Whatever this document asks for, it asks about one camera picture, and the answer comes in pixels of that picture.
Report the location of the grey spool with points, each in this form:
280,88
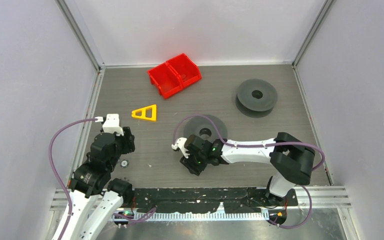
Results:
204,129
256,98

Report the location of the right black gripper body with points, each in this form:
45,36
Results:
197,163

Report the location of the left red bin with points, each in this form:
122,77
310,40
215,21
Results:
165,79

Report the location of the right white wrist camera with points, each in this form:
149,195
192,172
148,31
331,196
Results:
180,145

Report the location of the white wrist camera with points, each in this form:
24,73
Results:
180,145
110,124

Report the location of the right red bin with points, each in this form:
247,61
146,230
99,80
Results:
186,69

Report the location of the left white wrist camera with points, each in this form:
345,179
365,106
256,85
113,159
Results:
110,124

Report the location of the small round connector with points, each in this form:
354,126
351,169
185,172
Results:
124,163

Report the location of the red bin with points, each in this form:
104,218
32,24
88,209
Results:
165,79
186,69

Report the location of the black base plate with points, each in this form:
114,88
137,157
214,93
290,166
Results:
206,200

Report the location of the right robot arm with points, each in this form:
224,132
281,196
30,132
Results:
292,159

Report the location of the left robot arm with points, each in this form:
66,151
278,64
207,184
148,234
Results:
94,194

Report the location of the grey slotted cable duct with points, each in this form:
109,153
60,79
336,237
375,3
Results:
215,216

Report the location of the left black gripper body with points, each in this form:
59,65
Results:
124,143

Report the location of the yellow triangular plastic piece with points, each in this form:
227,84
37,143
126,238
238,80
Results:
147,113

